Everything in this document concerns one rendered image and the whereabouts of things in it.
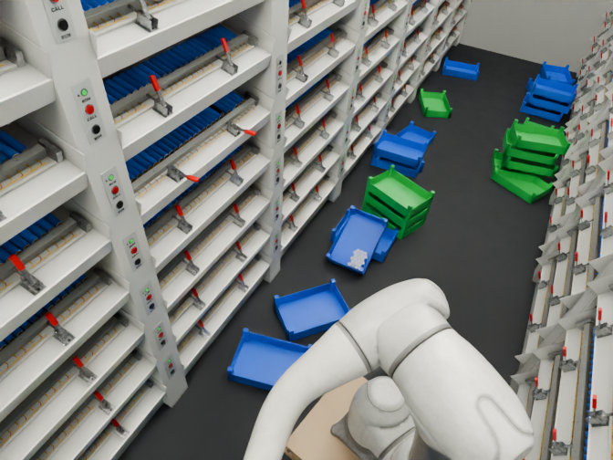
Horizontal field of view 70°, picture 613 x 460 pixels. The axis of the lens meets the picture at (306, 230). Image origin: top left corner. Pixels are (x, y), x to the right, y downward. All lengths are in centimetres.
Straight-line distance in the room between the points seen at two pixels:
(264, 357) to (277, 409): 116
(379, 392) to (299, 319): 81
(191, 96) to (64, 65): 38
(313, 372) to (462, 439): 24
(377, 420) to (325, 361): 55
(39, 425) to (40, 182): 64
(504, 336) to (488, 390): 152
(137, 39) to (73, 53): 15
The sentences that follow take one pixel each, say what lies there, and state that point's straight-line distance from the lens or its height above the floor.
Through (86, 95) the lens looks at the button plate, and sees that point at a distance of 93.
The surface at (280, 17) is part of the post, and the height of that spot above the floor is 120.
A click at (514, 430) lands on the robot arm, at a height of 108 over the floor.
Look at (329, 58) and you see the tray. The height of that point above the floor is 92.
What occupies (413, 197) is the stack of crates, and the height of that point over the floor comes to 16.
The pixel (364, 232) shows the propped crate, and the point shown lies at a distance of 227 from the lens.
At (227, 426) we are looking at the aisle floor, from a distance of 180.
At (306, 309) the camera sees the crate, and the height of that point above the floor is 0.
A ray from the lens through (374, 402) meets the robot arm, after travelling 127.
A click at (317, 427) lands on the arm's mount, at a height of 27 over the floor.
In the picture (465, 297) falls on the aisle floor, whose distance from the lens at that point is 228.
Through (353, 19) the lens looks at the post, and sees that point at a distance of 207.
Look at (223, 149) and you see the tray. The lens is 134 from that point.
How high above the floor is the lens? 167
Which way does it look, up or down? 45 degrees down
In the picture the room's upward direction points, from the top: 5 degrees clockwise
